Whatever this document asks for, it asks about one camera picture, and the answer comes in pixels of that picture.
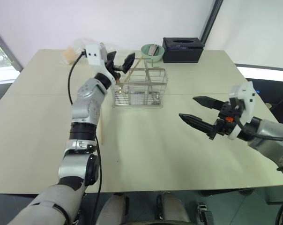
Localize wooden chopstick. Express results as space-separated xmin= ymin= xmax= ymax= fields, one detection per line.
xmin=119 ymin=58 xmax=142 ymax=83

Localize grey rounded robot leg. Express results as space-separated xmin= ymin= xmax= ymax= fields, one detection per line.
xmin=96 ymin=192 xmax=130 ymax=225
xmin=155 ymin=191 xmax=192 ymax=225

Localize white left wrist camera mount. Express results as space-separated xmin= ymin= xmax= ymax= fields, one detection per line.
xmin=85 ymin=44 xmax=117 ymax=85

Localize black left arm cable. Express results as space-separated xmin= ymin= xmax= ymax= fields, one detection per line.
xmin=67 ymin=52 xmax=103 ymax=225

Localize metal wire basket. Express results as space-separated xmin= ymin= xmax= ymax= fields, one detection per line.
xmin=111 ymin=57 xmax=169 ymax=109

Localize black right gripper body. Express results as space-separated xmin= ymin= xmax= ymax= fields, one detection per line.
xmin=215 ymin=101 xmax=241 ymax=136

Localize pale green bowl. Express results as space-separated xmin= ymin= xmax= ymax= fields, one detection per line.
xmin=141 ymin=44 xmax=165 ymax=63

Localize black furniture beside table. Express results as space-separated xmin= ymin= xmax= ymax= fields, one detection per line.
xmin=235 ymin=63 xmax=283 ymax=113

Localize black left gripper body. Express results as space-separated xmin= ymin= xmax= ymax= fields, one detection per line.
xmin=106 ymin=60 xmax=127 ymax=82

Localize grey window frame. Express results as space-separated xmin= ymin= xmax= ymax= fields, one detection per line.
xmin=0 ymin=23 xmax=24 ymax=86

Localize grey packets in bowl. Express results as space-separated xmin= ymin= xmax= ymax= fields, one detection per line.
xmin=148 ymin=44 xmax=160 ymax=57

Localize clear plastic bag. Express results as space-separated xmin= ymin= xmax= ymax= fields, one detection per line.
xmin=61 ymin=37 xmax=120 ymax=65

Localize black tissue box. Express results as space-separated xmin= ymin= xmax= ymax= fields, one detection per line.
xmin=162 ymin=37 xmax=205 ymax=64

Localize metal spoon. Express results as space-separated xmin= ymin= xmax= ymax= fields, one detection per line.
xmin=150 ymin=91 xmax=162 ymax=105

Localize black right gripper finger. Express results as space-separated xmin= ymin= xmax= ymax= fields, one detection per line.
xmin=179 ymin=113 xmax=217 ymax=141
xmin=193 ymin=95 xmax=227 ymax=112

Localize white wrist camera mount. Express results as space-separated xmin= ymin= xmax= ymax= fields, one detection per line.
xmin=227 ymin=81 xmax=257 ymax=141
xmin=85 ymin=44 xmax=117 ymax=85

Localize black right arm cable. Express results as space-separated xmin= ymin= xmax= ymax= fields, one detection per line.
xmin=235 ymin=116 xmax=283 ymax=142

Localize black floor cable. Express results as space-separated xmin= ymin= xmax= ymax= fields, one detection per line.
xmin=274 ymin=200 xmax=283 ymax=225

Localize dark vertical wall post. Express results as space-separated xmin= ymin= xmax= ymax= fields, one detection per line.
xmin=199 ymin=0 xmax=224 ymax=44

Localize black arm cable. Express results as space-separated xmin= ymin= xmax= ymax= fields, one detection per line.
xmin=235 ymin=116 xmax=283 ymax=142
xmin=67 ymin=52 xmax=103 ymax=225

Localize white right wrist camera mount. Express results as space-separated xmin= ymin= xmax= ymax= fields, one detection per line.
xmin=227 ymin=81 xmax=257 ymax=141

